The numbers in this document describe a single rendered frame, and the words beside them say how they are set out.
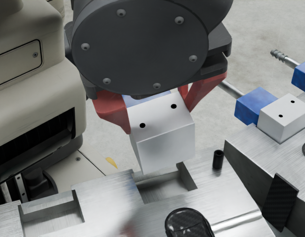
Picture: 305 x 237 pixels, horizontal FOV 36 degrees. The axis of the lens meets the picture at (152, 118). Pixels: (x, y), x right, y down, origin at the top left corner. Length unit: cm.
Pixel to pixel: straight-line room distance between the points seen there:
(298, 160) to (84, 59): 37
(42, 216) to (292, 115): 29
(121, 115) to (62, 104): 41
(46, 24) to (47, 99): 11
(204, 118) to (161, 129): 147
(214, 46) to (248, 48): 196
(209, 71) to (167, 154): 10
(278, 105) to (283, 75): 157
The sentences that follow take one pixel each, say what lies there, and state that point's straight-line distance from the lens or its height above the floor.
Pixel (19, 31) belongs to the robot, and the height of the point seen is 89.
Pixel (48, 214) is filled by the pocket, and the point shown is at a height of 86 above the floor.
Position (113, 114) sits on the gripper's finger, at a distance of 32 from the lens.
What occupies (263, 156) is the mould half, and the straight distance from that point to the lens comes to 53.
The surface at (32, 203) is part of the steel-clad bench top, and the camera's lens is 56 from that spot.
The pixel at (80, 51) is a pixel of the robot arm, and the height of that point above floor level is 112.
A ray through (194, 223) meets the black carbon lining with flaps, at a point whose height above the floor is 89.
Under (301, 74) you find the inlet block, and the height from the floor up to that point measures 86.
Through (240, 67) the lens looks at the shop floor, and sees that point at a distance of 213.
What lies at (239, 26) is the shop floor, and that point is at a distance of 242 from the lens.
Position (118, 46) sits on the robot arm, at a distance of 19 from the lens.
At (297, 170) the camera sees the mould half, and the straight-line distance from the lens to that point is 52.
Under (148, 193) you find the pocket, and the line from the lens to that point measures 47.
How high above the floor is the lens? 123
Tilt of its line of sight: 42 degrees down
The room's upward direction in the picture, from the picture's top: straight up
